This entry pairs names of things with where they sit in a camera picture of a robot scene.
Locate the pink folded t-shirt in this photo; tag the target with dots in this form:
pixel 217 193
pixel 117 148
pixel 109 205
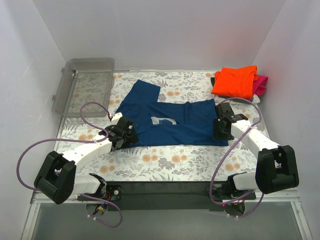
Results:
pixel 259 84

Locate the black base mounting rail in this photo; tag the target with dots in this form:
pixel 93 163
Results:
pixel 161 195

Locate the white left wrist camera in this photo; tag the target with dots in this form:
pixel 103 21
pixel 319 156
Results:
pixel 115 118

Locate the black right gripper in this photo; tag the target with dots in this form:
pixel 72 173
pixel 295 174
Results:
pixel 220 131

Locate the orange folded t-shirt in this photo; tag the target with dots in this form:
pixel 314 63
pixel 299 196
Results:
pixel 235 82

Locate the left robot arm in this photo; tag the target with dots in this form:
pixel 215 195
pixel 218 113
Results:
pixel 58 178

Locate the blue Mickey print t-shirt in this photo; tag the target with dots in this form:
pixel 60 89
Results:
pixel 169 124

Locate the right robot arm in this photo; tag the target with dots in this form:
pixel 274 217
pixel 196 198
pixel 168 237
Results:
pixel 276 167

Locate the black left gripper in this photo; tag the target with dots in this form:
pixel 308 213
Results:
pixel 130 135

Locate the floral patterned table mat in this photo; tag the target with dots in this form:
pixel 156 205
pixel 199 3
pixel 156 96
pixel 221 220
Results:
pixel 170 163

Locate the clear plastic bin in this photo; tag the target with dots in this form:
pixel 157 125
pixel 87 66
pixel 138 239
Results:
pixel 83 80

